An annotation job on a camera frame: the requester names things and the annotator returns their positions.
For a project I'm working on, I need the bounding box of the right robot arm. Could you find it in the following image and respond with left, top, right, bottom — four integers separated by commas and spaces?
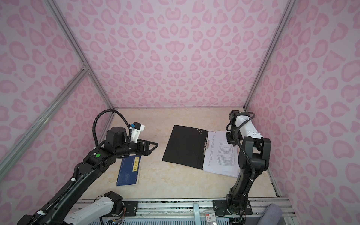
213, 110, 272, 219

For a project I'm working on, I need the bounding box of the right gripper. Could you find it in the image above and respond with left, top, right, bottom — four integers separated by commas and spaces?
225, 126, 244, 146

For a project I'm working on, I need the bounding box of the small red label bag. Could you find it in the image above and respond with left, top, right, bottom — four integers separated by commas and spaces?
204, 210, 217, 225

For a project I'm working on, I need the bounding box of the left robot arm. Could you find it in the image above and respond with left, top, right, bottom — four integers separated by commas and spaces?
18, 109, 158, 225

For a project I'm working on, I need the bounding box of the grey cloth roll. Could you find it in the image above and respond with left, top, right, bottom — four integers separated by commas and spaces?
257, 203, 283, 225

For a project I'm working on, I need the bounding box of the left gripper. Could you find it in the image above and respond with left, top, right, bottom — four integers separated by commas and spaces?
116, 137, 159, 158

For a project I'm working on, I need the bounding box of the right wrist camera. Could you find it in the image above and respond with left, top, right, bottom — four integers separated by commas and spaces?
226, 110, 249, 131

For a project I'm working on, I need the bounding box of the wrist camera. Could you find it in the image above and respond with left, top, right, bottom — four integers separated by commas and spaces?
105, 122, 146, 147
226, 110, 249, 131

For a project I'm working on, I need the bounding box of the printed paper sheet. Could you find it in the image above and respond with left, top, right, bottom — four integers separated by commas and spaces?
202, 131, 241, 178

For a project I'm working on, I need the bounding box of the light blue handle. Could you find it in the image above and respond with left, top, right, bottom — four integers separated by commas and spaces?
193, 203, 202, 225

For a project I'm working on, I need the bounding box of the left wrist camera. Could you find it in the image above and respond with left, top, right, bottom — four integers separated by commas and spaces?
105, 122, 146, 147

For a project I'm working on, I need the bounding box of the orange and black folder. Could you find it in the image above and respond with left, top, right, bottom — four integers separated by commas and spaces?
162, 125, 209, 170

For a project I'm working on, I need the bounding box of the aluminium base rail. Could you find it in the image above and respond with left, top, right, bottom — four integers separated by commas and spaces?
52, 198, 301, 225

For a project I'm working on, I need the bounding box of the blue book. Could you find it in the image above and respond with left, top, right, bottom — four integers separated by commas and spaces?
116, 155, 141, 187

